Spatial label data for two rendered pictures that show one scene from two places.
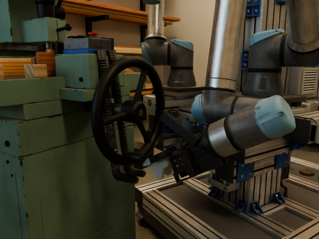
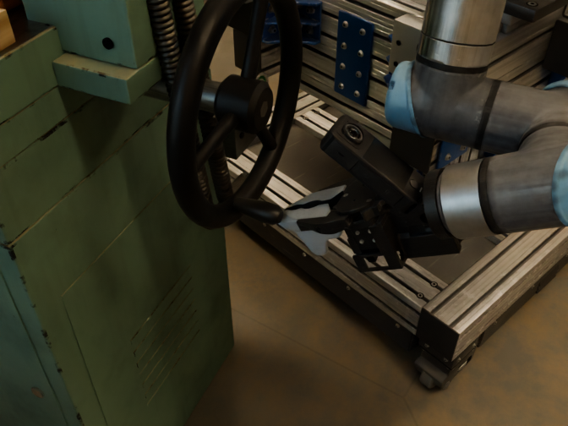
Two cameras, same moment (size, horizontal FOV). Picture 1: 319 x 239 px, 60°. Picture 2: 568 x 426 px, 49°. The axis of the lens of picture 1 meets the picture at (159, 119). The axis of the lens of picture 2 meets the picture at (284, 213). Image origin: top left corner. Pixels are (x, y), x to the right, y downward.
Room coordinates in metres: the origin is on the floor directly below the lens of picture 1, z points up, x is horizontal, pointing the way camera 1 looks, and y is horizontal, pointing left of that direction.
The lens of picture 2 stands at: (0.12, 0.12, 1.18)
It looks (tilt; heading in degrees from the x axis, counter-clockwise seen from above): 41 degrees down; 351
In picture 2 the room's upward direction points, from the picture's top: straight up
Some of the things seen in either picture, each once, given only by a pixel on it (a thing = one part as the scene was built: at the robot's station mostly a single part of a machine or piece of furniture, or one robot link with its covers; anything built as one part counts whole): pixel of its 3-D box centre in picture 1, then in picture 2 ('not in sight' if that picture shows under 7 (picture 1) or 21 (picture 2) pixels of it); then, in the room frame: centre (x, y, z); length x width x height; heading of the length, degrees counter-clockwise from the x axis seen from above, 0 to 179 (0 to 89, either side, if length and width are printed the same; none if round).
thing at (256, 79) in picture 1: (263, 81); not in sight; (1.04, -0.39, 0.87); 0.15 x 0.15 x 0.10
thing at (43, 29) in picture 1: (44, 33); not in sight; (0.92, 0.37, 1.03); 0.14 x 0.07 x 0.09; 57
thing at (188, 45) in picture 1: (180, 53); not in sight; (1.46, -0.11, 0.98); 0.13 x 0.12 x 0.14; 86
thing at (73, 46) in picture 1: (91, 44); not in sight; (0.80, 0.19, 0.99); 0.13 x 0.11 x 0.06; 147
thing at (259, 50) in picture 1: (267, 49); not in sight; (1.04, -0.40, 0.98); 0.13 x 0.12 x 0.14; 56
